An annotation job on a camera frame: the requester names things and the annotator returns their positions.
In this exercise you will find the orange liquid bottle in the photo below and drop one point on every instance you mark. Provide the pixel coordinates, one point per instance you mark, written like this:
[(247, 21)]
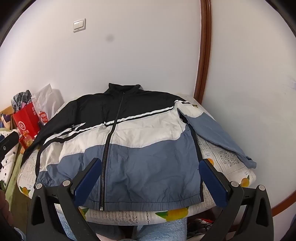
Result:
[(27, 140)]

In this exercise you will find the brown wooden door frame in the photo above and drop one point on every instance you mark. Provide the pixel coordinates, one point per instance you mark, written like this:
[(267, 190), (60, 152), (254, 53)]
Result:
[(203, 46)]

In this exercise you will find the white floral quilt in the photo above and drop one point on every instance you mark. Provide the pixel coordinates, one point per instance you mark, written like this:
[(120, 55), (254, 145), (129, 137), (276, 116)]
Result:
[(9, 166)]

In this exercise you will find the plaid cloth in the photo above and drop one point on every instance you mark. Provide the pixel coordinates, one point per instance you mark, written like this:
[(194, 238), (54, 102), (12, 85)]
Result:
[(19, 98)]

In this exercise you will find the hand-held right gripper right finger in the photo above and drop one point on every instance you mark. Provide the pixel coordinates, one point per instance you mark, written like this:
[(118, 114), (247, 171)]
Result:
[(212, 183)]

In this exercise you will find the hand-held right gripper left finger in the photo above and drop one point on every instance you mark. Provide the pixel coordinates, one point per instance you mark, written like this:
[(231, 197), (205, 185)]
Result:
[(89, 180)]

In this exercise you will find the white plastic bag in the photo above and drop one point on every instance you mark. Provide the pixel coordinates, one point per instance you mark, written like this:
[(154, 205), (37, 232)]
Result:
[(46, 102)]

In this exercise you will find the black white blue zip jacket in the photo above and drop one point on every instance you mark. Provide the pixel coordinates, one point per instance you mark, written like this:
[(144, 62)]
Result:
[(138, 157)]

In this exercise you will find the colourful patterned cloth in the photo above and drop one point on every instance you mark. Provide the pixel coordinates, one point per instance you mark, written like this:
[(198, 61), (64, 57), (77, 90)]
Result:
[(5, 120)]

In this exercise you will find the green cloth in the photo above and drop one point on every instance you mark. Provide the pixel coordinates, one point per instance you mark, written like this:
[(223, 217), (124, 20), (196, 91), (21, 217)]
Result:
[(16, 197)]

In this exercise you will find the fruit-printed white tablecloth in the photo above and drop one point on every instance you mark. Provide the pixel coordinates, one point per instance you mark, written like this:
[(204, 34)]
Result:
[(222, 157)]

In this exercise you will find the red paper bag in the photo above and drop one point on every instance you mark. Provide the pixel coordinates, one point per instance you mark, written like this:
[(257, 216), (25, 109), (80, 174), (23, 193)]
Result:
[(25, 120)]

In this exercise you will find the white wall light switch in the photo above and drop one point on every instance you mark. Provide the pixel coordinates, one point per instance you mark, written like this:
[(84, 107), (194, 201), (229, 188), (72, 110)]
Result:
[(79, 25)]

